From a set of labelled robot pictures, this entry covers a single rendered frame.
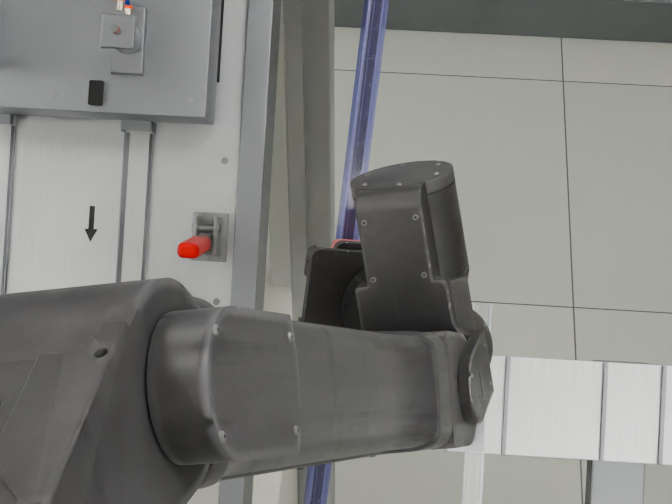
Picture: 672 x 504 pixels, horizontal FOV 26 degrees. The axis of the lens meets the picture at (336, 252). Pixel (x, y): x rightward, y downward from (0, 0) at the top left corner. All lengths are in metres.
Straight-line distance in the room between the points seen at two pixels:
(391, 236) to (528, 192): 1.92
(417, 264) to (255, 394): 0.38
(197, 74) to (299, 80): 0.18
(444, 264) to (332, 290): 0.12
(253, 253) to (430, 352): 0.45
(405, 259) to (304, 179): 0.57
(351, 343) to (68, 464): 0.27
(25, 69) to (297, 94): 0.26
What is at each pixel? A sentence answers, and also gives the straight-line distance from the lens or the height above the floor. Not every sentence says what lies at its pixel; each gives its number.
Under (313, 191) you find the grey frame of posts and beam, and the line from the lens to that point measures 1.35.
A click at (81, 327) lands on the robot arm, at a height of 1.56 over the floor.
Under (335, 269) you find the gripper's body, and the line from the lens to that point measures 0.88.
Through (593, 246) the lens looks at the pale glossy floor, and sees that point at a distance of 2.59.
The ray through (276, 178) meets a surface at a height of 0.79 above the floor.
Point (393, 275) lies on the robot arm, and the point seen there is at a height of 1.27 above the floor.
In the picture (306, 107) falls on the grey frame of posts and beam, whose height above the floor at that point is 1.00.
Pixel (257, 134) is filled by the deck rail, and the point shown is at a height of 1.08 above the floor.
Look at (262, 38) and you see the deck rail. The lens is 1.14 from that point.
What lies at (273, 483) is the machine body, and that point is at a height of 0.62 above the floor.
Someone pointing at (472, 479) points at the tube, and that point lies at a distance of 1.04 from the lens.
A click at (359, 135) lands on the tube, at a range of 0.96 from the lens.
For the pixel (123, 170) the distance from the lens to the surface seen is 1.15.
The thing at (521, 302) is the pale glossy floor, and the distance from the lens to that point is 2.48.
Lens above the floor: 1.83
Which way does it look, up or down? 46 degrees down
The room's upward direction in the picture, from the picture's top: straight up
